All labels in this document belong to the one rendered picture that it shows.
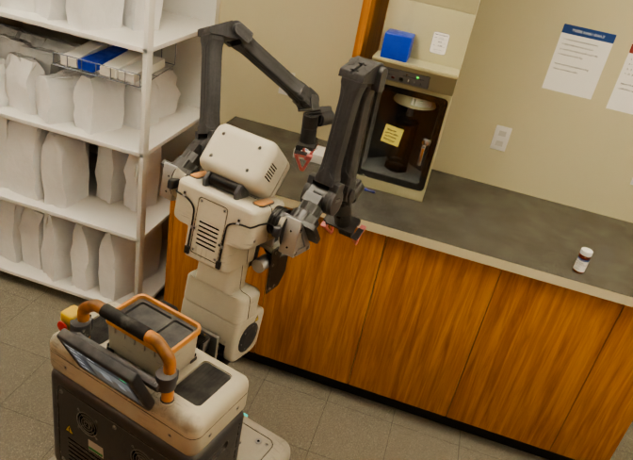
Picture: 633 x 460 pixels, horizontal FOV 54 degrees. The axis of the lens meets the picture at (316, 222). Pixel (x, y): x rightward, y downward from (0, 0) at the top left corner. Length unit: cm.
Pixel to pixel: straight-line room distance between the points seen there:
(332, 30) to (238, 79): 54
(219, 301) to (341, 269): 75
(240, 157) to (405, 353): 131
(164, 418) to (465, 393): 148
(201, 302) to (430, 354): 111
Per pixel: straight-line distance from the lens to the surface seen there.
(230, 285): 187
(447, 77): 235
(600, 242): 281
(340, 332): 270
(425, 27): 244
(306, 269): 258
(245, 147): 173
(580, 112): 295
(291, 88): 217
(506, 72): 289
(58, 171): 302
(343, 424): 284
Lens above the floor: 203
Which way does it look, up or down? 29 degrees down
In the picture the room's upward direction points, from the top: 11 degrees clockwise
